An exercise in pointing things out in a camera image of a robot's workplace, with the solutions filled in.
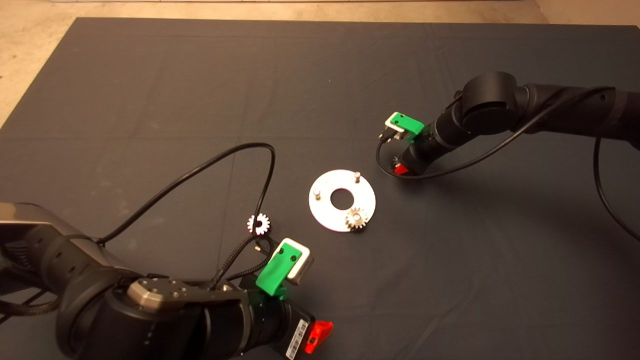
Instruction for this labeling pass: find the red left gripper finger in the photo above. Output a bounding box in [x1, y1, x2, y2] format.
[304, 321, 334, 355]

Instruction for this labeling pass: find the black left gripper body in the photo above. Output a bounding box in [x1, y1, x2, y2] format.
[247, 295, 315, 360]

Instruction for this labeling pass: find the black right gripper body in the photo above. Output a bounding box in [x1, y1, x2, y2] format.
[401, 125, 445, 177]

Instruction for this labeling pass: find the round metal carrier plate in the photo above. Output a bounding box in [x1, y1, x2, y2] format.
[308, 169, 376, 233]

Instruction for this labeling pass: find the dark grey table cloth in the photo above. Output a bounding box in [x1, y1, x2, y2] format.
[0, 18, 640, 360]

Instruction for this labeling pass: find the thin black right camera cable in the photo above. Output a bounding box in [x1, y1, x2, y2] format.
[376, 86, 640, 243]

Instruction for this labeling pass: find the thin black camera cable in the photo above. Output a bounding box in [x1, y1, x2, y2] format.
[376, 86, 640, 243]
[97, 142, 277, 240]

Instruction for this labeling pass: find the green right camera mount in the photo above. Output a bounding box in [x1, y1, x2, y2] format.
[391, 112, 426, 143]

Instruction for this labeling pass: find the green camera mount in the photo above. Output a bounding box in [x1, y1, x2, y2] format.
[255, 241, 303, 301]
[391, 112, 426, 143]

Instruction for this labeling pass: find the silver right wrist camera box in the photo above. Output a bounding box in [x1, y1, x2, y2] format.
[384, 113, 407, 141]

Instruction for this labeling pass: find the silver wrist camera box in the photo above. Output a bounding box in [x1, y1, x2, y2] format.
[384, 113, 407, 141]
[274, 237, 315, 286]

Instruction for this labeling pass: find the green left camera mount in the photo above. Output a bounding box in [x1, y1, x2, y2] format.
[255, 241, 303, 301]

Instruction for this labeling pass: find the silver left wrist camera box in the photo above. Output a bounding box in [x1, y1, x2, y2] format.
[274, 237, 315, 286]

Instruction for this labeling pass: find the black braided left wrist cable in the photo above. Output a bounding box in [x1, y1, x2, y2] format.
[210, 235, 278, 291]

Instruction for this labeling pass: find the thin black left camera cable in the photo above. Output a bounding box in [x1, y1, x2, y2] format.
[97, 142, 277, 240]

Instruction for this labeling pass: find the black braided left arm hose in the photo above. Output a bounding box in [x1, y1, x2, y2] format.
[0, 297, 61, 317]

